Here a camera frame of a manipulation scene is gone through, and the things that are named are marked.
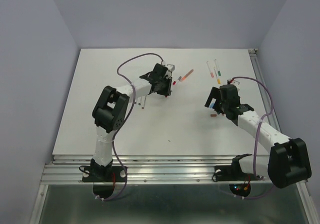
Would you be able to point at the yellow capped marker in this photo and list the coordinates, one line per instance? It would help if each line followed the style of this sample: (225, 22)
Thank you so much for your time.
(217, 76)

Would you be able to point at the pink capped marker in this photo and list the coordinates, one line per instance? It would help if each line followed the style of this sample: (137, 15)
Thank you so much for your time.
(210, 69)

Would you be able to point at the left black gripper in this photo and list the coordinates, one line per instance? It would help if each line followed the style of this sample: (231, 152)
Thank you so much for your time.
(167, 91)

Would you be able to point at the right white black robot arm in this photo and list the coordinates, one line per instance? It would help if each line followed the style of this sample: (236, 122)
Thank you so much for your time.
(288, 159)

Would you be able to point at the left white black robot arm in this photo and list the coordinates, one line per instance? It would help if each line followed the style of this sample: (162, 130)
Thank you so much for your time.
(109, 112)

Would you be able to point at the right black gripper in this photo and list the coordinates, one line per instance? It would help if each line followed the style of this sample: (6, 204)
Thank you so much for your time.
(215, 93)

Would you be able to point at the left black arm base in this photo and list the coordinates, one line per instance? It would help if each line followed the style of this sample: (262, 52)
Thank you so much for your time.
(111, 174)

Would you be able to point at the brown capped marker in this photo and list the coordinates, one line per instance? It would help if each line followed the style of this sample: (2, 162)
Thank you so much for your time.
(144, 102)

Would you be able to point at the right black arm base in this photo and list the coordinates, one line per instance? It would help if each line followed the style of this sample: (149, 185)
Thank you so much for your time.
(233, 171)

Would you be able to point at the green capped marker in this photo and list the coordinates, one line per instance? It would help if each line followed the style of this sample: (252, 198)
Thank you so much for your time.
(217, 67)

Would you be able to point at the aluminium rail frame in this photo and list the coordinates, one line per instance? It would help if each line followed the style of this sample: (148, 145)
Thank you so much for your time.
(165, 189)

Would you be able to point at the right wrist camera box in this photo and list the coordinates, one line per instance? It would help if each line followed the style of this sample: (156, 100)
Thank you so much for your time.
(234, 82)

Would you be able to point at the blue pen cap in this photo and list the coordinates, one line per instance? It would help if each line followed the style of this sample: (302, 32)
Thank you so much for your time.
(212, 104)

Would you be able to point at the right side aluminium rail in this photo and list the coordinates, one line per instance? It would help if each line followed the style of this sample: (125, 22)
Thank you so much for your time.
(271, 119)

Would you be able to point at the orange highlighter pen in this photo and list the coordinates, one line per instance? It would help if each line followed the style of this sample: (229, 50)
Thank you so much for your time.
(186, 75)

